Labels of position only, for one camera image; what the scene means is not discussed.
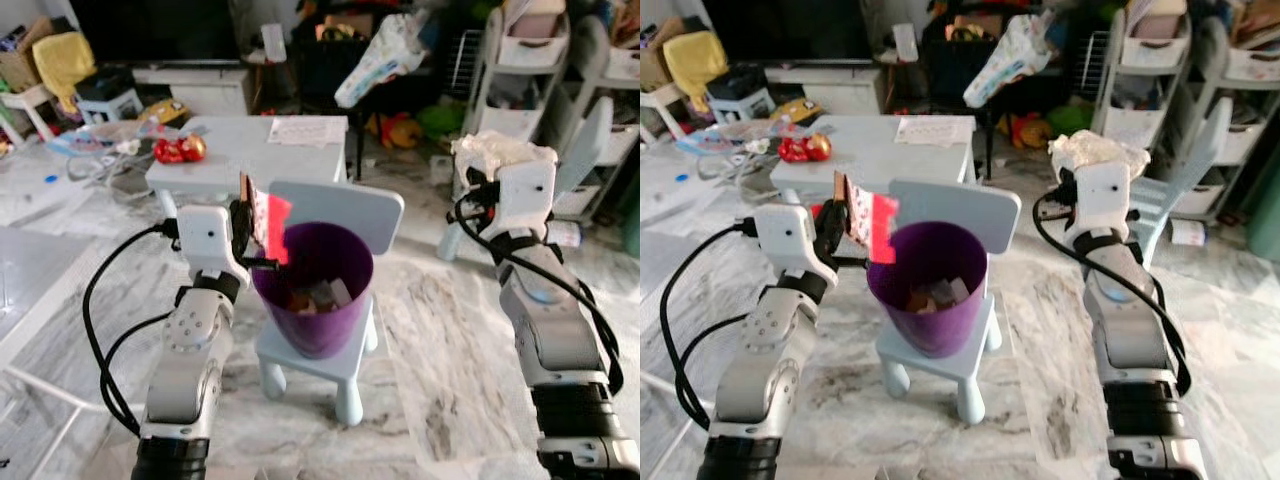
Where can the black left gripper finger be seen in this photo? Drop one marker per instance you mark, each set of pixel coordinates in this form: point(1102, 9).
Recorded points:
point(852, 263)
point(266, 264)

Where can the red and white wrapper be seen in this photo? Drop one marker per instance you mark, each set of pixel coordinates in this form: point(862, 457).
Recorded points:
point(880, 228)
point(272, 225)

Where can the white tissue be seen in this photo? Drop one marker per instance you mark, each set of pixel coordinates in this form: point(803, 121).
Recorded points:
point(1095, 150)
point(495, 150)

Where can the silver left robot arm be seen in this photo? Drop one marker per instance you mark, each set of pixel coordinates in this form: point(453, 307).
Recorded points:
point(760, 360)
point(190, 360)

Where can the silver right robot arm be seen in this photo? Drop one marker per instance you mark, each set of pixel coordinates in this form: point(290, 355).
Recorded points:
point(555, 340)
point(1130, 340)

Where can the trash pieces inside bin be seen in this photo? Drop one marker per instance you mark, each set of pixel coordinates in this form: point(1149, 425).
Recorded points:
point(935, 296)
point(320, 296)

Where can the purple plastic rubbish bin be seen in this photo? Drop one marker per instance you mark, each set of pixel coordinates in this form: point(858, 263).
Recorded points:
point(935, 325)
point(320, 325)

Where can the green plush toy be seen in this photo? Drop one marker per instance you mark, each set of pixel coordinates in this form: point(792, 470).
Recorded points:
point(440, 120)
point(1068, 120)

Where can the yellow and red toy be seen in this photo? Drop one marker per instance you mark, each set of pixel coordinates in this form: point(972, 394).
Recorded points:
point(398, 130)
point(1025, 130)

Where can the small grey child table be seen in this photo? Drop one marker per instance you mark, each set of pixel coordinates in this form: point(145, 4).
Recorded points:
point(870, 150)
point(235, 150)

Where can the shiny red toy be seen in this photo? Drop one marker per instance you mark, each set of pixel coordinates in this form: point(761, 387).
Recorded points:
point(805, 149)
point(180, 150)

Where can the light blue child chair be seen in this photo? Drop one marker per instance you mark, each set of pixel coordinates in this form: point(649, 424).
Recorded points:
point(955, 205)
point(340, 205)

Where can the white printed paper sheet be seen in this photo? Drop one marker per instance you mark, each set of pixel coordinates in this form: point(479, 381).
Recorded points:
point(930, 131)
point(308, 131)

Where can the white storage trolley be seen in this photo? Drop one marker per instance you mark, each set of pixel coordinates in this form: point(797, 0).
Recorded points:
point(1150, 60)
point(520, 60)

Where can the white printed diaper pack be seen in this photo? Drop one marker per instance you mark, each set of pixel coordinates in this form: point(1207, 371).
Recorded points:
point(1008, 60)
point(380, 60)

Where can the white television cabinet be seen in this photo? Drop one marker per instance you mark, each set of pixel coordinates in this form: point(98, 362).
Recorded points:
point(200, 90)
point(830, 88)

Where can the black box on stool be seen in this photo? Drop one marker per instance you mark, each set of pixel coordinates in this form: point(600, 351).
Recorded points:
point(738, 92)
point(108, 92)

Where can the black television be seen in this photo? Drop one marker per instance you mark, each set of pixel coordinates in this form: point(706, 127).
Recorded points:
point(150, 30)
point(780, 30)

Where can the grey plastic table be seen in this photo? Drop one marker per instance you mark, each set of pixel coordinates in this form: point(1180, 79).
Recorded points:
point(35, 290)

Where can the yellow cushion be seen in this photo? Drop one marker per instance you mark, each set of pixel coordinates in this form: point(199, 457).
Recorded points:
point(65, 62)
point(695, 62)

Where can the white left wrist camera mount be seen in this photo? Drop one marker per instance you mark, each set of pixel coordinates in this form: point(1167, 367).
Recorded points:
point(785, 240)
point(208, 240)

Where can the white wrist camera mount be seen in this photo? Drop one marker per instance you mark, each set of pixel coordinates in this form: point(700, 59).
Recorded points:
point(528, 200)
point(785, 240)
point(1105, 198)
point(208, 240)

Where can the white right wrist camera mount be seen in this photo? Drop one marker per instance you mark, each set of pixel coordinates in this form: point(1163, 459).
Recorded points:
point(1105, 198)
point(528, 200)

